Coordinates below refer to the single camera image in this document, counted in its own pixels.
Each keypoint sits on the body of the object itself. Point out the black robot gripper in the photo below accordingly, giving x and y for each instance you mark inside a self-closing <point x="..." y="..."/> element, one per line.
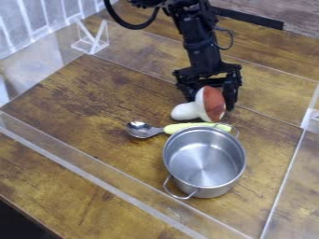
<point x="209" y="71"/>

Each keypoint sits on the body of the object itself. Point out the brown cap toy mushroom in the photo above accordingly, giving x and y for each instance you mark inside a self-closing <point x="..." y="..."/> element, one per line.
<point x="209" y="106"/>

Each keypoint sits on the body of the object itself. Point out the silver steel pot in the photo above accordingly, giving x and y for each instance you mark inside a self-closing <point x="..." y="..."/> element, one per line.
<point x="205" y="159"/>

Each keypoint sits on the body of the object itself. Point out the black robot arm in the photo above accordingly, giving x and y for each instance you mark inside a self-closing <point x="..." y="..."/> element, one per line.
<point x="196" y="19"/>

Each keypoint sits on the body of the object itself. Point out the black bar on table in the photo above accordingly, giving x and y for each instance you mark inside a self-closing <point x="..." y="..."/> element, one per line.
<point x="237" y="15"/>

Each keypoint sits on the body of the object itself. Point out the clear acrylic front barrier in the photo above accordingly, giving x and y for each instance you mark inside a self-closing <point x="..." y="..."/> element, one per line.
<point x="178" y="214"/>

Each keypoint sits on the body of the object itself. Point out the spoon with green handle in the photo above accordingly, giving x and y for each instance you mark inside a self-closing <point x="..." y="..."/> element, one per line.
<point x="142" y="130"/>

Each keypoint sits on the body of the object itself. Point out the clear acrylic triangle bracket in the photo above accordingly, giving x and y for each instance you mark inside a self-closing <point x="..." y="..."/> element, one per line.
<point x="90" y="43"/>

